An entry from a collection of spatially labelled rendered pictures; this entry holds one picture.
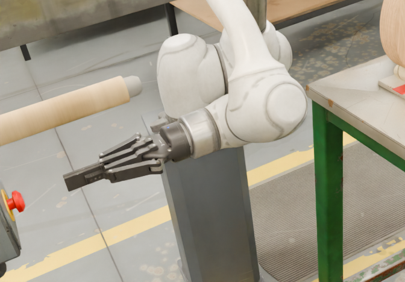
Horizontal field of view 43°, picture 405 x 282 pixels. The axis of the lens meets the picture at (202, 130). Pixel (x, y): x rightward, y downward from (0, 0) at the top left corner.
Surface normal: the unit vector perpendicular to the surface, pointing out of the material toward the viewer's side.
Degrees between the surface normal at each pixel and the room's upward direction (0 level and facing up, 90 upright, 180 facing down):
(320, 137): 90
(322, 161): 90
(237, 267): 90
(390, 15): 80
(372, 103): 0
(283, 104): 67
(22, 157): 0
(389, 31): 92
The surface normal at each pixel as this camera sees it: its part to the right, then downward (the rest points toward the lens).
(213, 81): 0.27, 0.44
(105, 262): -0.15, -0.84
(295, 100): 0.30, 0.08
